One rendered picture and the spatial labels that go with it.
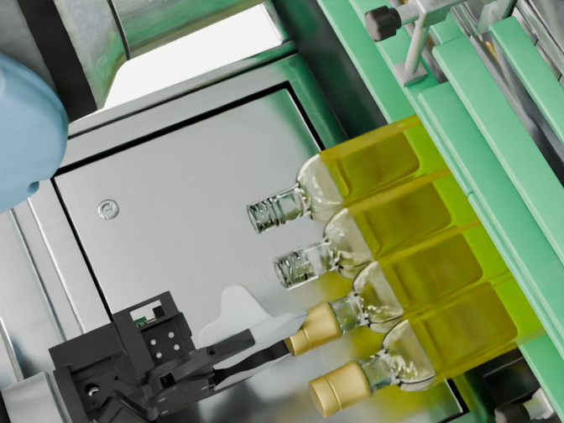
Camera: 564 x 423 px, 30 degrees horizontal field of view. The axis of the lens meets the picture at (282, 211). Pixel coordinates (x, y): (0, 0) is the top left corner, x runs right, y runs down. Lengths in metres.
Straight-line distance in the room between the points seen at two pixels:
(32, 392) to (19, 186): 0.43
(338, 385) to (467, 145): 0.24
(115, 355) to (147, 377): 0.04
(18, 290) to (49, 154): 0.64
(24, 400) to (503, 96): 0.46
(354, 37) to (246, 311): 0.35
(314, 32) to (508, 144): 0.45
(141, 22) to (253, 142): 0.69
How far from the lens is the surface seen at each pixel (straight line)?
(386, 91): 1.07
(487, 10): 0.97
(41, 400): 0.87
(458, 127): 0.95
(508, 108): 0.88
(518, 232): 0.92
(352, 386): 0.89
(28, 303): 1.08
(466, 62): 0.90
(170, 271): 1.08
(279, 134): 1.14
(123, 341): 0.88
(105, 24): 0.45
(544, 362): 0.98
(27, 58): 0.43
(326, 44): 1.25
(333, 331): 0.91
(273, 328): 0.87
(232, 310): 0.88
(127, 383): 0.89
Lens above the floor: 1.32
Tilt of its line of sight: 12 degrees down
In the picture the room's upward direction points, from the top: 112 degrees counter-clockwise
